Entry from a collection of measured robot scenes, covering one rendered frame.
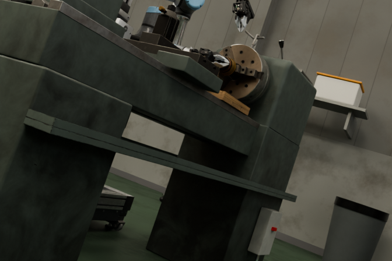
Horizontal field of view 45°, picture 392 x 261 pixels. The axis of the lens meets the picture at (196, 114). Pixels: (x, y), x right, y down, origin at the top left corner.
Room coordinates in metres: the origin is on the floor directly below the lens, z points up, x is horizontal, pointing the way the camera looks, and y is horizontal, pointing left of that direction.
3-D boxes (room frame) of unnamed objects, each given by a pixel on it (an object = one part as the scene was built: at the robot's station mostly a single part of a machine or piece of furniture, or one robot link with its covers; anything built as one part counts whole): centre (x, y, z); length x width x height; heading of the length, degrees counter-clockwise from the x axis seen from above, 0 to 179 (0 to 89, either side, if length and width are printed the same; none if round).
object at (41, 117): (2.25, 0.04, 0.55); 2.10 x 0.60 x 0.02; 149
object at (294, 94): (2.91, -0.34, 1.06); 0.59 x 0.48 x 0.39; 149
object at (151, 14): (2.95, 0.44, 1.33); 0.13 x 0.12 x 0.14; 134
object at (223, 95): (2.34, -0.02, 0.88); 0.36 x 0.30 x 0.04; 59
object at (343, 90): (5.17, -1.40, 1.76); 0.48 x 0.40 x 0.27; 64
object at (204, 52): (2.41, 0.07, 1.08); 0.12 x 0.09 x 0.08; 58
